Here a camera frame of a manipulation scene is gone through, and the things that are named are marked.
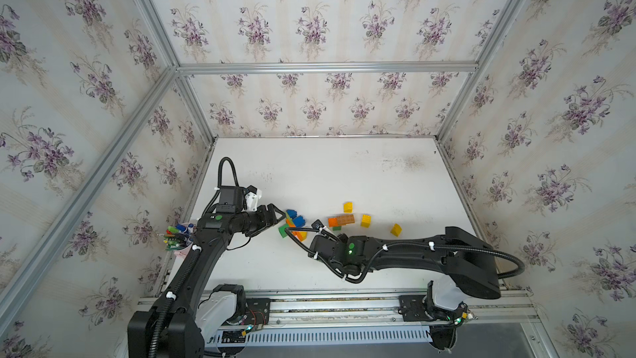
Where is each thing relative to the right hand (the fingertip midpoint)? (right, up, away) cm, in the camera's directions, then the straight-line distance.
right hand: (334, 247), depth 82 cm
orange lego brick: (0, +7, +6) cm, 9 cm away
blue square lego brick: (-13, +6, +9) cm, 17 cm away
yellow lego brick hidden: (+23, +4, +6) cm, 24 cm away
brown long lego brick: (+4, +8, +6) cm, 11 cm away
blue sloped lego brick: (-15, +9, +10) cm, 20 cm away
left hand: (-18, +10, -3) cm, 21 cm away
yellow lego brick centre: (+12, +7, +8) cm, 16 cm away
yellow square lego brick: (+6, +11, +12) cm, 17 cm away
